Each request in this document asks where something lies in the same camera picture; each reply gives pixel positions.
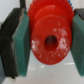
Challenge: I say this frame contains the blue gear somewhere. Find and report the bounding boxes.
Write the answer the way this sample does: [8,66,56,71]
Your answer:
[67,0,74,8]

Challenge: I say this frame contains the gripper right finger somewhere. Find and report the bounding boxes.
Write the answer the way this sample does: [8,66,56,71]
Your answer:
[70,8,84,72]

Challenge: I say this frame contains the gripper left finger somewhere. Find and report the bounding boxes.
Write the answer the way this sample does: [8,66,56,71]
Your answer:
[0,7,33,79]

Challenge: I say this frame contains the red gear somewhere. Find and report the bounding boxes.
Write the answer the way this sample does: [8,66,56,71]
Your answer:
[27,0,74,65]

